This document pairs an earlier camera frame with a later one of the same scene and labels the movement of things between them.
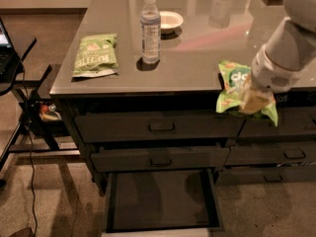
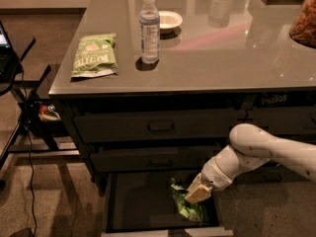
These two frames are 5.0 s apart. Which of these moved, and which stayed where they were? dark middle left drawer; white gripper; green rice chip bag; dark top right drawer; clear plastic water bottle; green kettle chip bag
Moved: white gripper; green rice chip bag
Stayed: dark top right drawer; clear plastic water bottle; dark middle left drawer; green kettle chip bag
